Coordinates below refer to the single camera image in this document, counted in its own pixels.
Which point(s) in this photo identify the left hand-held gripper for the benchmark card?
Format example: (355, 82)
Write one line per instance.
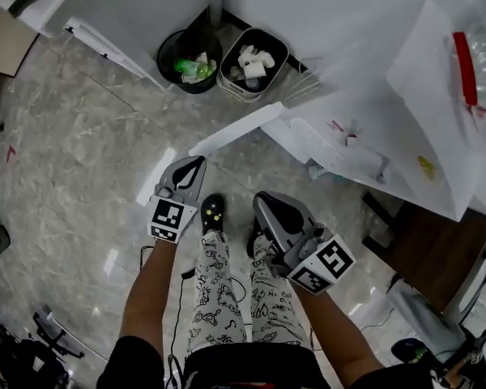
(168, 217)

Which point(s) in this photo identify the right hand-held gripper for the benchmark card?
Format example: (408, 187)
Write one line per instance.
(322, 263)

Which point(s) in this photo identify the white water dispenser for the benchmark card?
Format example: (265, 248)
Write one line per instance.
(409, 136)

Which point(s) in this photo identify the person's right forearm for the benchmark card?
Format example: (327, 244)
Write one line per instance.
(340, 330)

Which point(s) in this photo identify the person's left forearm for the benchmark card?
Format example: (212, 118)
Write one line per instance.
(152, 286)

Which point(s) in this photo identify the brown wooden cabinet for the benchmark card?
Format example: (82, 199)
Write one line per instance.
(429, 241)

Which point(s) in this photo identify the white cabinet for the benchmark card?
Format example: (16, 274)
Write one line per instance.
(105, 10)

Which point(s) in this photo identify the person's black right clog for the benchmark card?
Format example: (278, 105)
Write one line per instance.
(253, 243)

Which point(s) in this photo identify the person's black clog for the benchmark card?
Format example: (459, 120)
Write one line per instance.
(213, 213)
(253, 243)

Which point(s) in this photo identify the person's black left clog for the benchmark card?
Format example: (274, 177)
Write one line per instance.
(213, 213)

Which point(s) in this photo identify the person's patterned white trousers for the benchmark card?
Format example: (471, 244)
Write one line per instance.
(218, 298)

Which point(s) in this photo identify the black mesh trash bin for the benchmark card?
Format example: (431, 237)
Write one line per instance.
(188, 61)

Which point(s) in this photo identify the white rectangular trash bin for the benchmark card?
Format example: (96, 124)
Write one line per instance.
(251, 63)

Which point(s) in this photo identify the person's black shirt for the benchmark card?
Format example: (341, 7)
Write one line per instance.
(247, 365)

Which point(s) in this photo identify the brown cardboard sheet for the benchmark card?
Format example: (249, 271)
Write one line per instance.
(4, 35)

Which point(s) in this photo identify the black equipment pile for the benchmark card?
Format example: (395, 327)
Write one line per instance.
(461, 363)

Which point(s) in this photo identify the black office chair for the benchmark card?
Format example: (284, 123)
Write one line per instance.
(28, 355)

